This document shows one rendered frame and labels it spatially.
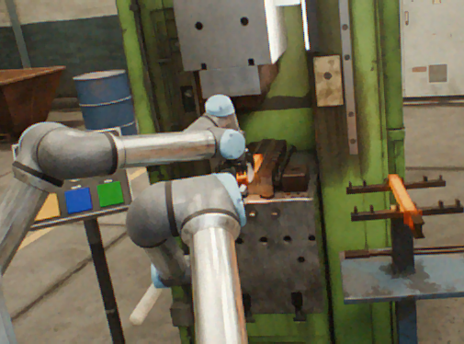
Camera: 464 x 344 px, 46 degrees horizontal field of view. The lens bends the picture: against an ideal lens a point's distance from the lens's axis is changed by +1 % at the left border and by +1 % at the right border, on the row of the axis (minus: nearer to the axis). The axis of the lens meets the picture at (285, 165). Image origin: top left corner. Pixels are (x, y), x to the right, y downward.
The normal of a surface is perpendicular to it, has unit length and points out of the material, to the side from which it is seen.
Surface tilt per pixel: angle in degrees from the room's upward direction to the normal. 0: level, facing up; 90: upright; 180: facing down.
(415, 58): 90
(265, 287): 90
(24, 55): 90
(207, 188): 29
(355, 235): 90
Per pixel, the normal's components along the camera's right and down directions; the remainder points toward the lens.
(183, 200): 0.06, -0.31
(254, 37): -0.13, 0.33
